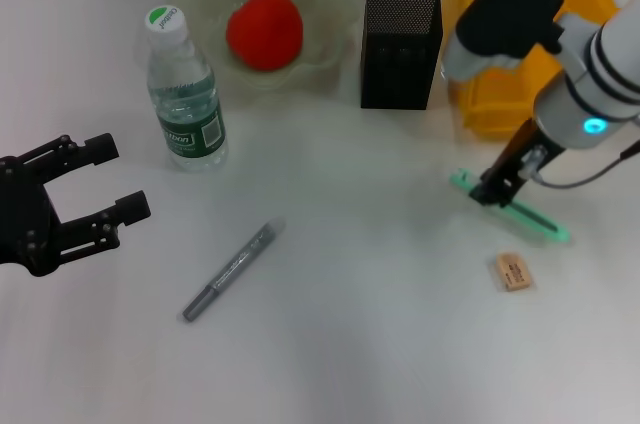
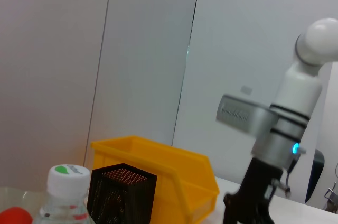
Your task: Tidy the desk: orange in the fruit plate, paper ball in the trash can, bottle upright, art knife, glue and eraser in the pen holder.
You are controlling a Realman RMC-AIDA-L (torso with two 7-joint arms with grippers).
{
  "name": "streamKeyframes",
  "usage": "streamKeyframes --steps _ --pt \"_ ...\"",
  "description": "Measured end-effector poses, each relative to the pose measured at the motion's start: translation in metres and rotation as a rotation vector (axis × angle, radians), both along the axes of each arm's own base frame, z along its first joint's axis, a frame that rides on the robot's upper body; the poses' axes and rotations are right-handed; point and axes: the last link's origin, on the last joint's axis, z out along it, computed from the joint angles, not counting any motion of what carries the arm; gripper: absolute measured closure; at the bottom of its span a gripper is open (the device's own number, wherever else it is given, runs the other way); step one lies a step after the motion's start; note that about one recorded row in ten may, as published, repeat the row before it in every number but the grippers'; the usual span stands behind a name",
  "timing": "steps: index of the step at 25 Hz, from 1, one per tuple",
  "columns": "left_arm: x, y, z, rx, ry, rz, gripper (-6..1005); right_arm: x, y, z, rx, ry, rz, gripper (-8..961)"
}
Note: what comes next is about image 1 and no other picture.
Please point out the mint green utility knife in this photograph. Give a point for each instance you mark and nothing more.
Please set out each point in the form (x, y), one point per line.
(530, 221)

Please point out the green label water bottle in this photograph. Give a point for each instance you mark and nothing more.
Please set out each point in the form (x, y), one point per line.
(190, 109)

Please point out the beige eraser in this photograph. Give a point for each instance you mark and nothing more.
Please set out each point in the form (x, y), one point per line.
(514, 271)

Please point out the black mesh pen holder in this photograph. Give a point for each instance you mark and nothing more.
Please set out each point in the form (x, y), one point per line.
(400, 69)

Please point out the red-orange fruit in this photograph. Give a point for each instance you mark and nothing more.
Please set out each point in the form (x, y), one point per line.
(265, 31)

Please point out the pale green glass fruit bowl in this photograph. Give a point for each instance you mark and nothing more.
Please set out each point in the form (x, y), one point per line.
(320, 19)

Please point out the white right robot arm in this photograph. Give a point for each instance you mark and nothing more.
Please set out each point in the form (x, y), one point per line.
(610, 59)

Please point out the yellow plastic bin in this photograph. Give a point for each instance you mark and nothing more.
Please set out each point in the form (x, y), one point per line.
(500, 104)

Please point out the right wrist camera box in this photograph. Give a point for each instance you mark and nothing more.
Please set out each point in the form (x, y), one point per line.
(510, 4)

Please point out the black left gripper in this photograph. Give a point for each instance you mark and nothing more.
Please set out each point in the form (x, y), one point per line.
(25, 214)

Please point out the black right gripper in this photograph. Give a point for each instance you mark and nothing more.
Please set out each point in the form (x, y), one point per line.
(515, 154)

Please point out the grey marker pen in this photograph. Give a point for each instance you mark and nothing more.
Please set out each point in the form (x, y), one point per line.
(235, 264)

